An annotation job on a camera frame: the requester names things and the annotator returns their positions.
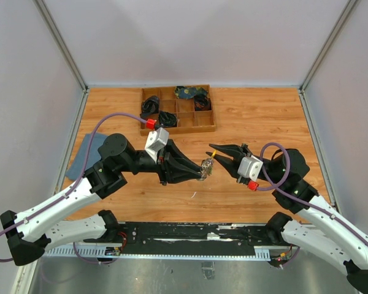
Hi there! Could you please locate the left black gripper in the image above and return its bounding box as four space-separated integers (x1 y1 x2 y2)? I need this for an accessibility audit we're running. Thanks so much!
119 139 203 186

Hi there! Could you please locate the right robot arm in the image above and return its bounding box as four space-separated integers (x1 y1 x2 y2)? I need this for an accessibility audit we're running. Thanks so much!
211 142 368 293

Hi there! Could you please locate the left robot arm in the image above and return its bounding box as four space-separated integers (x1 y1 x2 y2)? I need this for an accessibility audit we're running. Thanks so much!
0 131 201 266

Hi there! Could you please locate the dark rolled tie centre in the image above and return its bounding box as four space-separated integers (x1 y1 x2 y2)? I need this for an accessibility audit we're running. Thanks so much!
158 111 178 128

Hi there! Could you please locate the dark rolled tie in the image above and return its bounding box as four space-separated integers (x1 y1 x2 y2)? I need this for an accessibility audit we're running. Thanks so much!
158 111 178 128
193 94 211 111
140 96 159 119

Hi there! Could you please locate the wooden compartment tray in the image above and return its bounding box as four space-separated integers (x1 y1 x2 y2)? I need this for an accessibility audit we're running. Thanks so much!
140 85 217 134

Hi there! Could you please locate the dark rolled tie left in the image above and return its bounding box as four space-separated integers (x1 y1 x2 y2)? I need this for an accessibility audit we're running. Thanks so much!
140 96 159 119

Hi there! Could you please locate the dark rolled tie right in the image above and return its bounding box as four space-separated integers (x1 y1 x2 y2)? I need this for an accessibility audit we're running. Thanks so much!
193 94 211 111

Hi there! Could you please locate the blue yellow patterned tie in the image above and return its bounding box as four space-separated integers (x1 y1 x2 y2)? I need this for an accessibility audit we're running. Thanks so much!
174 86 208 100

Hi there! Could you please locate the blue folded cloth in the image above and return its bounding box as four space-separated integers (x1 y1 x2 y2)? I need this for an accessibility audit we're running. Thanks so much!
65 132 107 181

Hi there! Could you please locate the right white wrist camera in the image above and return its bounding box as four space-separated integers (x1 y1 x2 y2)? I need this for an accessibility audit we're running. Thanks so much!
237 155 263 191

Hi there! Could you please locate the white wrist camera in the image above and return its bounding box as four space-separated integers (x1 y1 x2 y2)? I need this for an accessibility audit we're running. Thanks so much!
144 119 169 163
237 155 263 191

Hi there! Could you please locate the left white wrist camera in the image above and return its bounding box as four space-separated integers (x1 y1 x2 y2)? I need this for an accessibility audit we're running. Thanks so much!
144 119 169 163

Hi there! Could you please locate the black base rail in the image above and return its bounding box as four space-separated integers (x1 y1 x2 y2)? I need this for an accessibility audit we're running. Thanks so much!
83 220 304 257

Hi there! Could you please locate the grey slotted cable duct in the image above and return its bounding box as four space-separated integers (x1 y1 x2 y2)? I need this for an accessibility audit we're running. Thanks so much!
44 241 271 262

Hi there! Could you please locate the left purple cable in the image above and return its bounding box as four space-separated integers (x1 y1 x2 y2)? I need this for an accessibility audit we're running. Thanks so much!
0 111 148 263

